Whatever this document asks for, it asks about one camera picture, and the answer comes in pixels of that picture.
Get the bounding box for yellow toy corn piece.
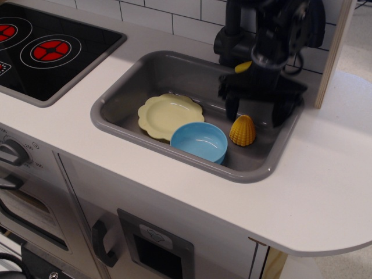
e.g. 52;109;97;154
229;115;256;147

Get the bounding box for black cabinet door handle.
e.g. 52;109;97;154
91;220;118;267

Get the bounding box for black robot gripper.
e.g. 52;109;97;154
218;59;307;127

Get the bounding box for grey oven door handle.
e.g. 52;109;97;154
0;175;23;190

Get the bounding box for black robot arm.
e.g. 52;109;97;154
213;1;312;127

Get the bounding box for wooden side panel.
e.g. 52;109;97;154
314;1;356;109

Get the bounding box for blue plastic bowl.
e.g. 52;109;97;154
170;122;228;164

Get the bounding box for pale yellow scalloped plate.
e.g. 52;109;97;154
137;93;205;141

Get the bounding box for black toy stovetop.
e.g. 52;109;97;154
1;2;127;108

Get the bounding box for grey oven knob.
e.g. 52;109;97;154
1;139;30;166

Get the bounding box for black cable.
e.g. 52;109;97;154
0;252;33;279

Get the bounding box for black toy faucet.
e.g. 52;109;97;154
214;0;326;66

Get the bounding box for grey dishwasher panel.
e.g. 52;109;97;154
117;209;195;279

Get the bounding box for yellow toy banana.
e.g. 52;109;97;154
234;60;252;74

